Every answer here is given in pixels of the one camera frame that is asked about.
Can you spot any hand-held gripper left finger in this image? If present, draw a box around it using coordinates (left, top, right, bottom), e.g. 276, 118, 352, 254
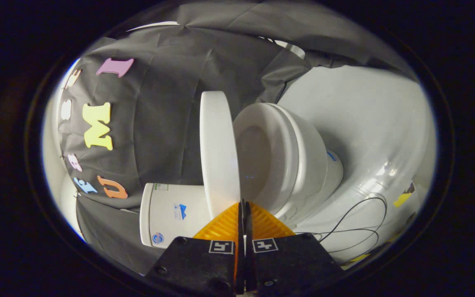
145, 200, 246, 297

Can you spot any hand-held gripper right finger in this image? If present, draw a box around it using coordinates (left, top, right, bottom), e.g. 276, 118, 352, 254
244, 200, 345, 295

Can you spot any white toilet lid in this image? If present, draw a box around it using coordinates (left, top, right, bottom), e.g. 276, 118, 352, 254
200, 91, 241, 219

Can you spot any white toilet tank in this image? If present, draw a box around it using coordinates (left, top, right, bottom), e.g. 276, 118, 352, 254
139, 183, 213, 249

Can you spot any white toilet bowl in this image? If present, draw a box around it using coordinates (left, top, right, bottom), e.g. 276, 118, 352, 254
233, 102, 344, 225

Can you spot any yellow floor tape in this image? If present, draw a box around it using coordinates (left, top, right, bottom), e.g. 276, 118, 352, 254
393, 184, 415, 208

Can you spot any black backdrop cloth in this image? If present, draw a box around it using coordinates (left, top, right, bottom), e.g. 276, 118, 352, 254
58, 0, 415, 275

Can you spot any thin black floor cable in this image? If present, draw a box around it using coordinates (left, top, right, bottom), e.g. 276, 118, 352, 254
295, 196, 388, 254

